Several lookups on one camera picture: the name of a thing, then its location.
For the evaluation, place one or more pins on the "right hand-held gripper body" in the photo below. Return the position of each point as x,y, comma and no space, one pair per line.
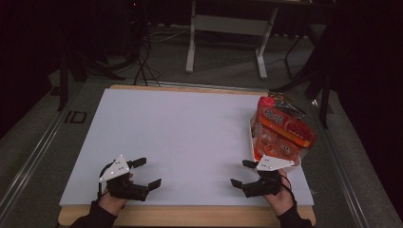
263,186

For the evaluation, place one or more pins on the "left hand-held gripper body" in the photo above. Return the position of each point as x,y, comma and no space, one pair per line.
126,188

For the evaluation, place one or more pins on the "white divided lunch box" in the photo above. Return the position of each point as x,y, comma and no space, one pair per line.
251,142

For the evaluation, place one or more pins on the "orange clear snack packet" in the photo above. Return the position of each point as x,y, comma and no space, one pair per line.
285,126

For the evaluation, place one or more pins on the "person's left hand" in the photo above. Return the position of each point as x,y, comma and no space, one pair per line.
112,204

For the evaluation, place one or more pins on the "person's right hand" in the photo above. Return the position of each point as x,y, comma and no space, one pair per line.
280,202

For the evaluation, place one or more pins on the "wooden table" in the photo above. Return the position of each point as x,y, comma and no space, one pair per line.
190,217

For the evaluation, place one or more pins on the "white table mat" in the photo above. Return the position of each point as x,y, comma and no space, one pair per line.
190,126

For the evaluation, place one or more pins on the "black metal stand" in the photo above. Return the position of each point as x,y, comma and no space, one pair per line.
63,88
323,107

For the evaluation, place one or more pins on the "black curtain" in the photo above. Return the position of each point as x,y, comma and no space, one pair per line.
374,79
22,63

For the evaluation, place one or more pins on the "metal floor rail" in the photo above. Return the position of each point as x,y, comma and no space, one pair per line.
343,177
31,157

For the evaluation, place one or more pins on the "white metal desk frame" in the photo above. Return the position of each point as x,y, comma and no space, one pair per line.
228,25

